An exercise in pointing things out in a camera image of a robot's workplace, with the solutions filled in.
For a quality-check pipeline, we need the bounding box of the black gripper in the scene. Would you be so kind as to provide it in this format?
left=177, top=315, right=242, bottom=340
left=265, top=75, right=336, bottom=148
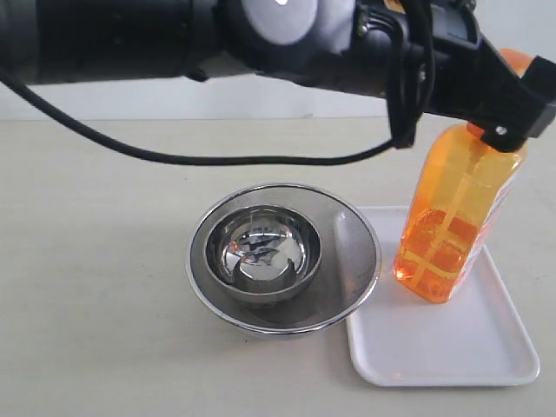
left=347, top=1, right=556, bottom=153

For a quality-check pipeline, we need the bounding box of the orange pump soap bottle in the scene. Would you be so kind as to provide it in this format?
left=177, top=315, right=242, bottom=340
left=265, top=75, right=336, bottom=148
left=393, top=47, right=536, bottom=308

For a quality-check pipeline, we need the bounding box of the stainless steel mesh strainer bowl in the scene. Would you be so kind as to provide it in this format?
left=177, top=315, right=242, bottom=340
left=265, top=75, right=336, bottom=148
left=185, top=182, right=381, bottom=340

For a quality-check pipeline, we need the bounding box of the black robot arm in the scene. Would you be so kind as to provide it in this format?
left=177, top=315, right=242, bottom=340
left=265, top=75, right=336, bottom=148
left=1, top=1, right=555, bottom=152

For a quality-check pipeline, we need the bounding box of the small stainless steel bowl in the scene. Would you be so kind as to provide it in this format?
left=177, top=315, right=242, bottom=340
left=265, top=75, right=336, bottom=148
left=203, top=204, right=323, bottom=307

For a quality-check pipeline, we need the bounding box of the white plastic tray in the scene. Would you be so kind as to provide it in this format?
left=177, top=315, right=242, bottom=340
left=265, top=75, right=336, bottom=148
left=347, top=206, right=540, bottom=387

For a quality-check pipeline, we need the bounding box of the black cable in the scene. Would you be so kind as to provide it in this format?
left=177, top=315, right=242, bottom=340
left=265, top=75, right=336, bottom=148
left=0, top=0, right=438, bottom=167

